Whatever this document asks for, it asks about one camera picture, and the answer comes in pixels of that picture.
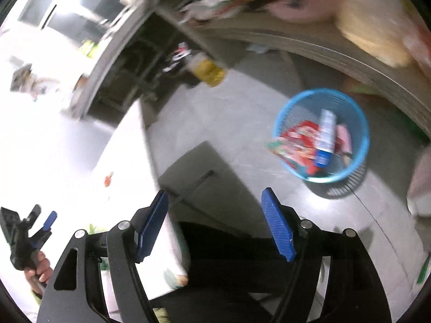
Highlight blue toothpaste box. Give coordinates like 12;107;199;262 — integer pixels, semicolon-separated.
314;108;337;167

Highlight blue mesh wastebasket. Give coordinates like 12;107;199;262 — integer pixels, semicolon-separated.
272;88;370;184

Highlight kitchen window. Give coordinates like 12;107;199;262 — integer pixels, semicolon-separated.
18;0;135;37

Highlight person's black trousers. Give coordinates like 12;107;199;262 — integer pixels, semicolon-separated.
175;220;324;323

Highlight wooden shelf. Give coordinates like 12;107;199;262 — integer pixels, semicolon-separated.
162;13;431;135

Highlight yellow detergent bottle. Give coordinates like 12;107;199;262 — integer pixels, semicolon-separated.
81;38;102;58

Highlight yellow bag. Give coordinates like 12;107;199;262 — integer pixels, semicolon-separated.
337;0;413;68

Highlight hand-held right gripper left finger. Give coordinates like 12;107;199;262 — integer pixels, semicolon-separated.
36;189;169;323

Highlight grey kitchen counter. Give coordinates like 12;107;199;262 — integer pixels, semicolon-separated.
71;0;176;118

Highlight cooking oil bottle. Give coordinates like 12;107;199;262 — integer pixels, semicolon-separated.
189;52;226;88

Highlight pink basin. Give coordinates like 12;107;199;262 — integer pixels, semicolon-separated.
266;0;340;24

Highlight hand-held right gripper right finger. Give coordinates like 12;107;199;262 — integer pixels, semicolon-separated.
261;187;393;323

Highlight red snack bag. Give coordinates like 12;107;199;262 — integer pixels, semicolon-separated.
267;120;320;177

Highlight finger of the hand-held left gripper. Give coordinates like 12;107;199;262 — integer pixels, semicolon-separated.
30;211;58;250
21;204;43;229

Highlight person's left hand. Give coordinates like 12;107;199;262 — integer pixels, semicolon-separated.
24;251;54;292

